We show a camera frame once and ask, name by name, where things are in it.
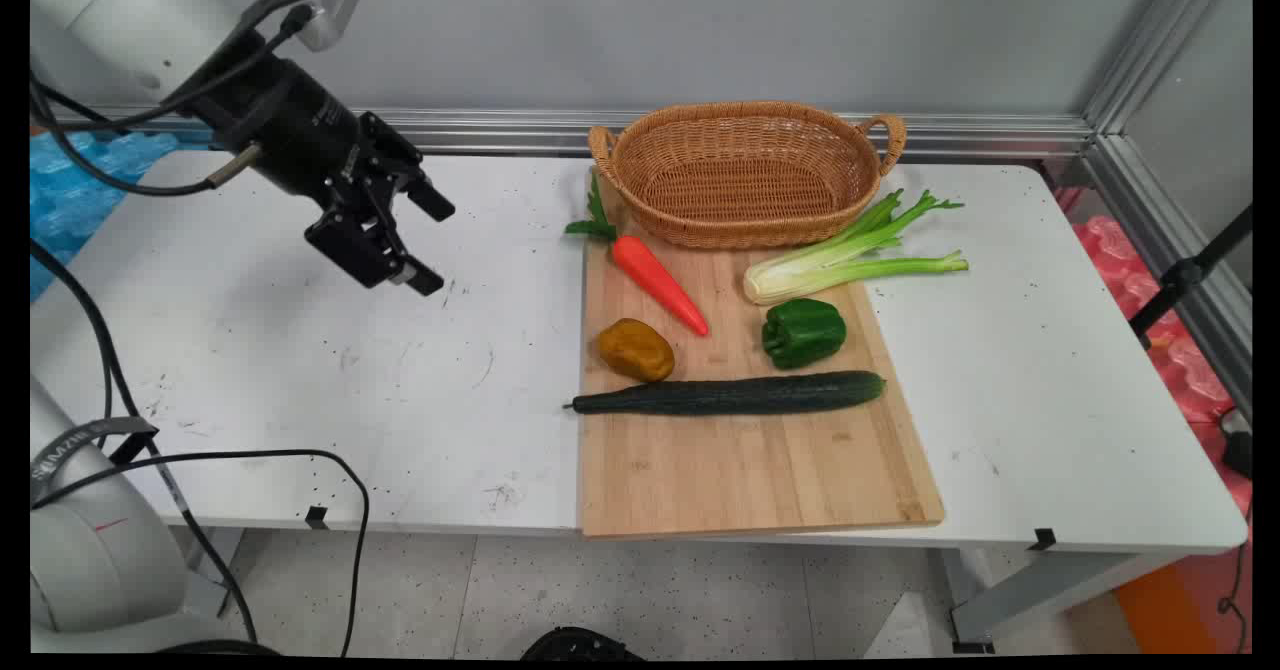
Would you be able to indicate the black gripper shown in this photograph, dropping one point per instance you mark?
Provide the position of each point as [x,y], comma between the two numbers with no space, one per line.
[290,125]

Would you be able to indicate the brown toy potato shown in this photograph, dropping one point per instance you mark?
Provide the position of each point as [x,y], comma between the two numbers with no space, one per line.
[636,350]

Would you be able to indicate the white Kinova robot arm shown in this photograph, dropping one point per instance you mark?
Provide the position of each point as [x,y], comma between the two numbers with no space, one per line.
[100,20]

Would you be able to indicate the orange toy carrot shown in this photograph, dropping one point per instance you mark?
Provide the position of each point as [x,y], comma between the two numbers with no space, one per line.
[660,280]

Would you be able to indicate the black table edge clip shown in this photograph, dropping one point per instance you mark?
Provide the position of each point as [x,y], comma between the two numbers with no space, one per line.
[1043,539]
[317,517]

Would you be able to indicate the blue foam mat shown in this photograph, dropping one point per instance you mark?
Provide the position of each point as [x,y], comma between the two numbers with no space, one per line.
[65,200]

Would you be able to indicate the woven wicker basket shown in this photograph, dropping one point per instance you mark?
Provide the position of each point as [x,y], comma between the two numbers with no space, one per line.
[745,180]

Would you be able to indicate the dark green toy cucumber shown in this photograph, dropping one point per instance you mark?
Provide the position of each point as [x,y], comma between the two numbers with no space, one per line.
[730,395]

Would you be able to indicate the grey table leg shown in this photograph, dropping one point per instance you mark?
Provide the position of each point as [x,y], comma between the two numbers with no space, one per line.
[1040,590]
[212,570]

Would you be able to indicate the toy celery stalk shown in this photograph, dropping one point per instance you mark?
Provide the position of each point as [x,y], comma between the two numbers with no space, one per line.
[800,272]

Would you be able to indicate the green toy bell pepper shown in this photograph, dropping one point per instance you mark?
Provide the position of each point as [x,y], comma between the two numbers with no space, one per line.
[803,333]

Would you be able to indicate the wooden cutting board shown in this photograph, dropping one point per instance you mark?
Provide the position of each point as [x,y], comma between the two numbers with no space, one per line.
[740,470]

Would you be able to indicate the black round floor object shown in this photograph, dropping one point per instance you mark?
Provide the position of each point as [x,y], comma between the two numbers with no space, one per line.
[575,645]

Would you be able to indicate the black tripod stand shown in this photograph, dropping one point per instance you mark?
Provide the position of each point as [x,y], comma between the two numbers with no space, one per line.
[1185,275]

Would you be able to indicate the pink foam mat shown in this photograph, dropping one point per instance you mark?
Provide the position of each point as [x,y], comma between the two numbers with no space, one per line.
[1190,370]

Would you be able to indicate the horizontal aluminium frame rail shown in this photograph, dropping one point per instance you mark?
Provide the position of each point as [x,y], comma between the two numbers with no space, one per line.
[500,130]

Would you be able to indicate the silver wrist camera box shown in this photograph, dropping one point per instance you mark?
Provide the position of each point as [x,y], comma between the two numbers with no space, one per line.
[335,5]

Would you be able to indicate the aluminium frame corner post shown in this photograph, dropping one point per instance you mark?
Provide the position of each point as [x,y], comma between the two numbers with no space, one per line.
[1150,70]

